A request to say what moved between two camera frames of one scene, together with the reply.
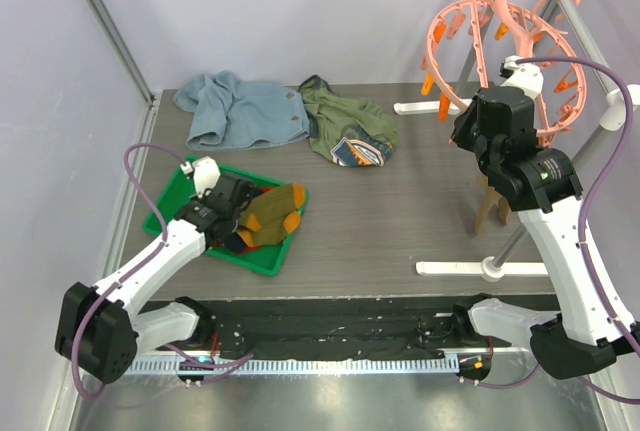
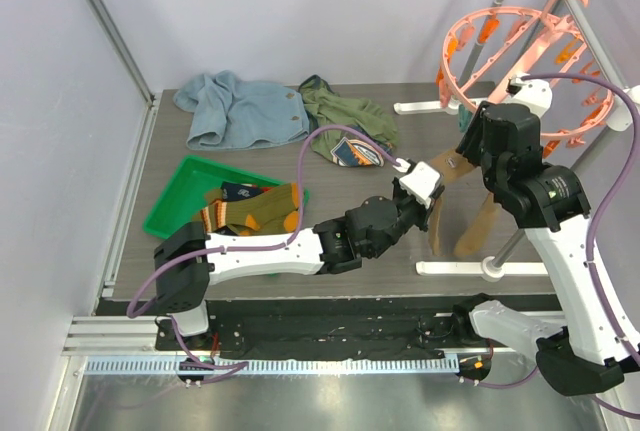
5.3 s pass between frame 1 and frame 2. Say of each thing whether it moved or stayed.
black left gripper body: moved
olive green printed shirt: stayed
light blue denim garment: stayed
